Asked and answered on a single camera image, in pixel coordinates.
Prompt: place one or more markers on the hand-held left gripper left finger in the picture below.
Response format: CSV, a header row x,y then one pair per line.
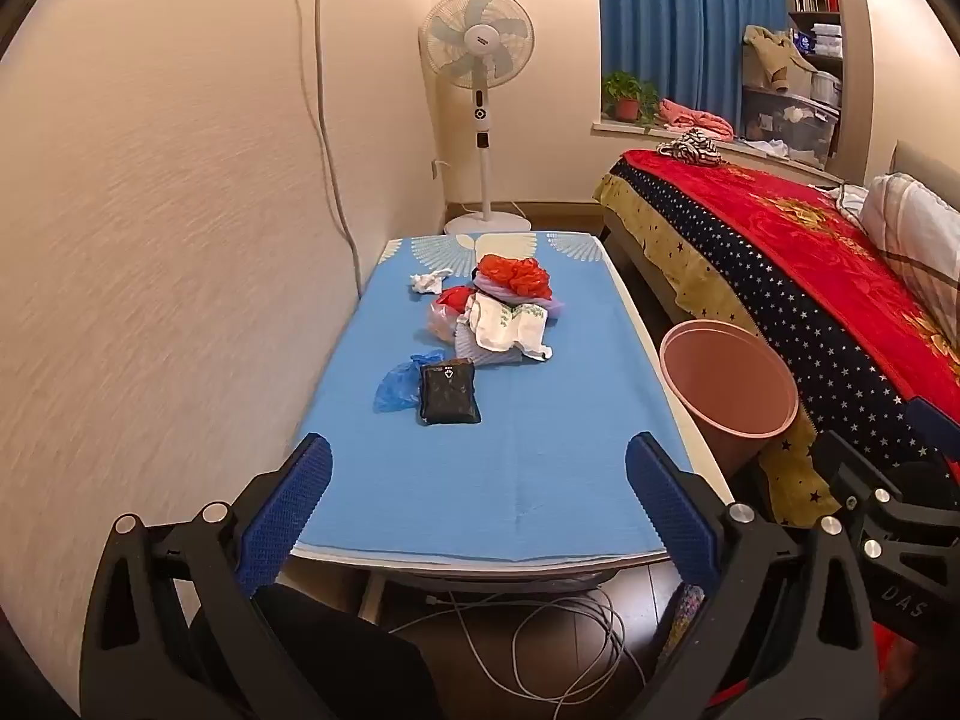
x,y
289,510

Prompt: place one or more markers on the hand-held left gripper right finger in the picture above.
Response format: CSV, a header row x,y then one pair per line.
x,y
667,502

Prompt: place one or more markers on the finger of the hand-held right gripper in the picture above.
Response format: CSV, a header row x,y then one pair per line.
x,y
851,476
934,424

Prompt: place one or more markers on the pink trash bin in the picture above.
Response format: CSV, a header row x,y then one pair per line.
x,y
724,379

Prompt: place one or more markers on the white tissue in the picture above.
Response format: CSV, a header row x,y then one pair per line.
x,y
427,283

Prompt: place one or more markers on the multicoloured woven cloth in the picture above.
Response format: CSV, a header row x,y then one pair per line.
x,y
684,615

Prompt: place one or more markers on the blue table mat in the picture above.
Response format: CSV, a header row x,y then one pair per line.
x,y
525,465

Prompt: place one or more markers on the blue plastic bag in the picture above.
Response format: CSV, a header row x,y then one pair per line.
x,y
394,390

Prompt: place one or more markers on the white table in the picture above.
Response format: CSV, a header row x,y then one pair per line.
x,y
634,315

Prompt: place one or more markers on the black flat packet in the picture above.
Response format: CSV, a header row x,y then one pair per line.
x,y
448,397

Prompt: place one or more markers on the checked pillow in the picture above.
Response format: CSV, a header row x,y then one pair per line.
x,y
915,225

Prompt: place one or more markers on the lilac plastic bag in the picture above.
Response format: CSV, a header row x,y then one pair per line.
x,y
555,306

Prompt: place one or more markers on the clear plastic bag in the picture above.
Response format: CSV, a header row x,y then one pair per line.
x,y
441,321

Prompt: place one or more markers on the red starred bed blanket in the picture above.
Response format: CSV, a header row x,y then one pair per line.
x,y
750,240

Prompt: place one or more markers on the beige bed headboard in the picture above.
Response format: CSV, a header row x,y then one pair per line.
x,y
926,161

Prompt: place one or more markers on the red shiny package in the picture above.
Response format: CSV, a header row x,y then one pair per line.
x,y
454,298

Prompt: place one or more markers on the orange mesh bag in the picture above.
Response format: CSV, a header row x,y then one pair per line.
x,y
510,274

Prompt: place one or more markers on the black white striped cloth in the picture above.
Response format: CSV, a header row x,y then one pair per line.
x,y
694,146

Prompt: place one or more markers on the white windowsill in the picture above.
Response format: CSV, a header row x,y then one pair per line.
x,y
622,129

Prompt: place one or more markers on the pink cloth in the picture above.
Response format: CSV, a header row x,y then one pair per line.
x,y
694,118

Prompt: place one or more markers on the beige coat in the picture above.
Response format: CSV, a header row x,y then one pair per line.
x,y
772,52

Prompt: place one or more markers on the potted green plant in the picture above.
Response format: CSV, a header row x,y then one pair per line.
x,y
626,94

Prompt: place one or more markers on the blue curtain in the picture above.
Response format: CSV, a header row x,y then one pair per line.
x,y
675,15

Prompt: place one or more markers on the wall bookshelf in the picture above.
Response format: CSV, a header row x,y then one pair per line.
x,y
817,22

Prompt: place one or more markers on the white pedestal fan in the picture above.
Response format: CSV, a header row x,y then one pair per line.
x,y
478,37

